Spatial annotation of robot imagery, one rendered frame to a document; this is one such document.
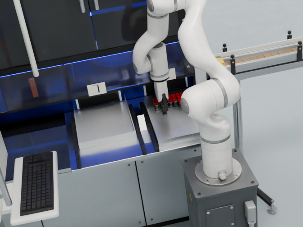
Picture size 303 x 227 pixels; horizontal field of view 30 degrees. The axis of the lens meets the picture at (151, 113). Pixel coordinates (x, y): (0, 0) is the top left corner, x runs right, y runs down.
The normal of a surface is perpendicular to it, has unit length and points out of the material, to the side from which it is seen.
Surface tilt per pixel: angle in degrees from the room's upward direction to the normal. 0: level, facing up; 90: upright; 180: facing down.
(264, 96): 0
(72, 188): 90
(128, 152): 0
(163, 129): 0
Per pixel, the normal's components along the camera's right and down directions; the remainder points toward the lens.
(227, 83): 0.07, -0.25
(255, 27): -0.12, -0.83
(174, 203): 0.18, 0.51
